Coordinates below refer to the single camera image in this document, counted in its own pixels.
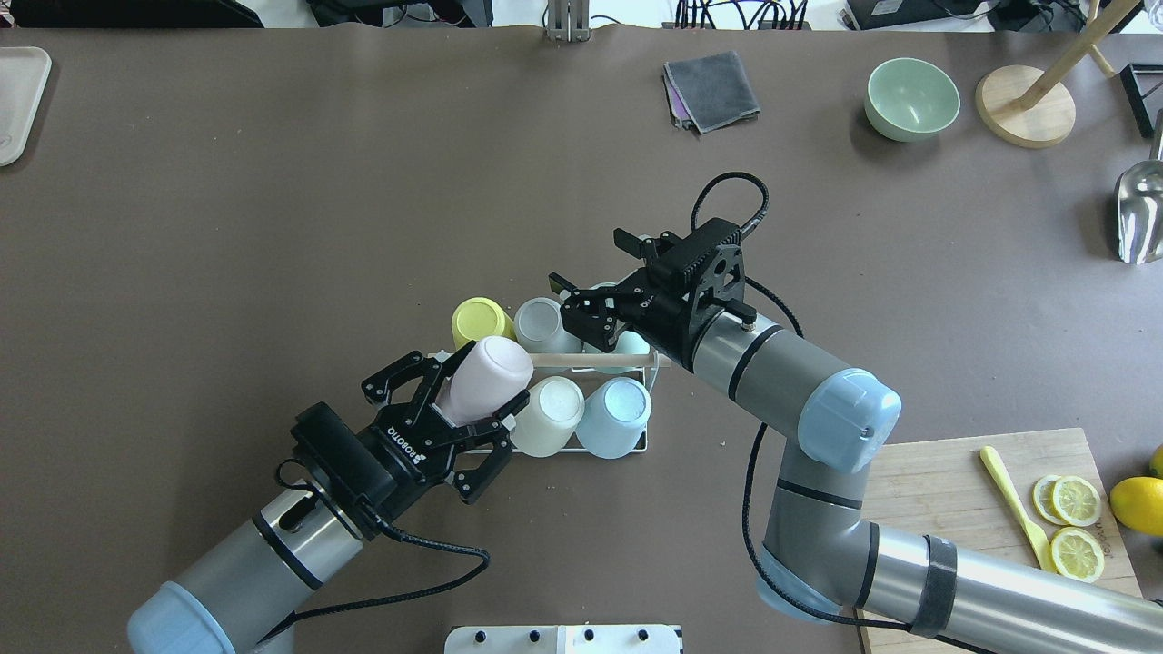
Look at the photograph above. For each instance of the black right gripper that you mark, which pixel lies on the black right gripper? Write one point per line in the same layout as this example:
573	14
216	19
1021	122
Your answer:
656	314

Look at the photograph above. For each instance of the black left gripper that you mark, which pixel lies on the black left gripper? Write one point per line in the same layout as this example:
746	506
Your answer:
385	451

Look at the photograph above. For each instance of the pink plastic cup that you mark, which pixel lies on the pink plastic cup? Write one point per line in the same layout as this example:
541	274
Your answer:
495	370

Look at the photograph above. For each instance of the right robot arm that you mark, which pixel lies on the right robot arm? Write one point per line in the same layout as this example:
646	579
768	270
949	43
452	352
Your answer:
819	553

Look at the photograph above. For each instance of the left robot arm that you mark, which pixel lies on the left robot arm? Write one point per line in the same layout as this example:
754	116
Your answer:
438	420

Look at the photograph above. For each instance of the grey plastic cup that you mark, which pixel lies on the grey plastic cup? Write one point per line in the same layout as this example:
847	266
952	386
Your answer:
538	327

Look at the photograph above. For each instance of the yellow plastic cup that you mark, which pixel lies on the yellow plastic cup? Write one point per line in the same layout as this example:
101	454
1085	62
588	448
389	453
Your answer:
479	317

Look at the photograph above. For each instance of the light blue plastic cup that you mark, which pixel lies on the light blue plastic cup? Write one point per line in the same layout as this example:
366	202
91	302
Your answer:
614	418

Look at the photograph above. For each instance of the cream plastic cup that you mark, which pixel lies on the cream plastic cup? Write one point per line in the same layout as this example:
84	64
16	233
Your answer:
556	405

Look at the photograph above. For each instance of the grey folded cloth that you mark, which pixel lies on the grey folded cloth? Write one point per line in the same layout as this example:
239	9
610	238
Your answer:
709	93

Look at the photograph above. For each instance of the green bowl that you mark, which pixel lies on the green bowl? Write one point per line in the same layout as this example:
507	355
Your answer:
908	100

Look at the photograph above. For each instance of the wooden cutting board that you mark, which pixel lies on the wooden cutting board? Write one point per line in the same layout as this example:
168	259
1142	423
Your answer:
942	487

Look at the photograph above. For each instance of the wooden mug tree stand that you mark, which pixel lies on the wooden mug tree stand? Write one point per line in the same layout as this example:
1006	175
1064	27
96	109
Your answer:
1032	108

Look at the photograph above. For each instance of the yellow plastic knife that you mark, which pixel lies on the yellow plastic knife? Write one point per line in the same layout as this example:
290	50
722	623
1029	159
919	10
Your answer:
1036	537

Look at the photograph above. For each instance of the lemon slice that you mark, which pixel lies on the lemon slice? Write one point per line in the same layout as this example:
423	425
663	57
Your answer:
1076	554
1076	501

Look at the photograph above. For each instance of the metal scoop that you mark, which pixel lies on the metal scoop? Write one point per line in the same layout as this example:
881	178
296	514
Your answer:
1139	206

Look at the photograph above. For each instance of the beige plastic tray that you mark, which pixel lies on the beige plastic tray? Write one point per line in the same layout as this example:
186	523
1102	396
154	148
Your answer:
24	73

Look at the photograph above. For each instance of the whole yellow lemon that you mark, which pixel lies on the whole yellow lemon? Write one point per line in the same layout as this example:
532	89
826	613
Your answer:
1137	504

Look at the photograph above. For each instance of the white wire cup rack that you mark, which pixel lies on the white wire cup rack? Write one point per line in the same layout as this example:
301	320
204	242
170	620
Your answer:
592	370

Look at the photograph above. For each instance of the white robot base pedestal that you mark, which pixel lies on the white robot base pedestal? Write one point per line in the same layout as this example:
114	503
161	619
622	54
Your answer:
579	638

